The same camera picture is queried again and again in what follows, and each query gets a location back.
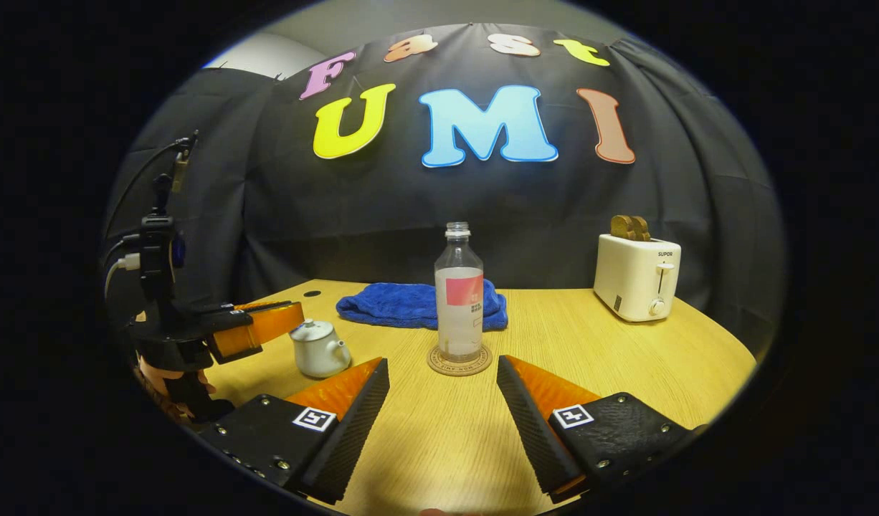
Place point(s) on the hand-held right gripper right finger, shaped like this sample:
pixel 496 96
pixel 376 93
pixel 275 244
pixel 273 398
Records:
pixel 529 430

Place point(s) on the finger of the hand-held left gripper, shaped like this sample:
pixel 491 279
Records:
pixel 267 330
pixel 267 304

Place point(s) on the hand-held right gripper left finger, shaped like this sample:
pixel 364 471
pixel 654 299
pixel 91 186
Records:
pixel 357 430

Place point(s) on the white ceramic teacup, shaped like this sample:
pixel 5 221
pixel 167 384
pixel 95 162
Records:
pixel 321 362

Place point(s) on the round brown coaster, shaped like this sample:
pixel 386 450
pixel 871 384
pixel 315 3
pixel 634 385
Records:
pixel 459 369

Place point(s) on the clear plastic water bottle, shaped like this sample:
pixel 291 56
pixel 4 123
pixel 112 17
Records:
pixel 459 322

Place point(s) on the blue towel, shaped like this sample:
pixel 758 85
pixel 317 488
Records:
pixel 396 304

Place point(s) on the black backdrop cloth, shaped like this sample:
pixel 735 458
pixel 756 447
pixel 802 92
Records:
pixel 411 208

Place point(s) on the white toaster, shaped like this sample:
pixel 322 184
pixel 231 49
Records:
pixel 629 276

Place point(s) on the brown toast slice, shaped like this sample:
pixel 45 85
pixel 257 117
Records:
pixel 621 228
pixel 642 231

